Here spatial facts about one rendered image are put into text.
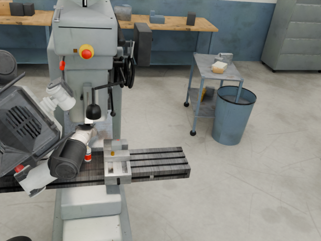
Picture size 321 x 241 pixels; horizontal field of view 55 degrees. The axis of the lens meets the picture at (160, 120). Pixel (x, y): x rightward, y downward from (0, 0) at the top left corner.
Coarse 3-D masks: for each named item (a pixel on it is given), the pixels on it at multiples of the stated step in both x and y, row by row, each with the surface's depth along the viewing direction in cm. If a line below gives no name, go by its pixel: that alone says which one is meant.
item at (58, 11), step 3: (54, 6) 131; (63, 6) 132; (57, 9) 127; (60, 9) 128; (57, 12) 123; (60, 12) 124; (57, 15) 119; (54, 18) 116; (57, 18) 116; (54, 21) 113; (57, 21) 113
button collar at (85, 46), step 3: (81, 45) 126; (84, 45) 125; (87, 45) 125; (90, 45) 127; (81, 48) 125; (84, 48) 125; (87, 48) 126; (90, 48) 126; (81, 51) 126; (93, 51) 127; (81, 54) 126; (93, 54) 128; (90, 57) 128
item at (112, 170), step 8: (104, 144) 187; (104, 168) 176; (112, 168) 175; (120, 168) 176; (128, 168) 177; (112, 176) 171; (120, 176) 172; (128, 176) 173; (112, 184) 174; (120, 184) 175
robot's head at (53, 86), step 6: (60, 78) 118; (48, 84) 118; (54, 84) 117; (60, 84) 117; (66, 84) 121; (48, 90) 117; (54, 90) 116; (66, 90) 119; (72, 90) 124; (72, 96) 122
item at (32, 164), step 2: (32, 160) 174; (28, 162) 173; (30, 162) 174; (32, 162) 175; (34, 162) 175; (24, 164) 173; (26, 164) 174; (28, 164) 174; (30, 164) 175; (32, 164) 175; (34, 164) 176; (24, 166) 174; (32, 166) 176; (34, 166) 177; (12, 170) 172; (14, 170) 173; (8, 172) 172; (10, 172) 172; (12, 172) 173; (14, 172) 173; (6, 174) 172; (8, 174) 172; (10, 174) 173; (12, 174) 174
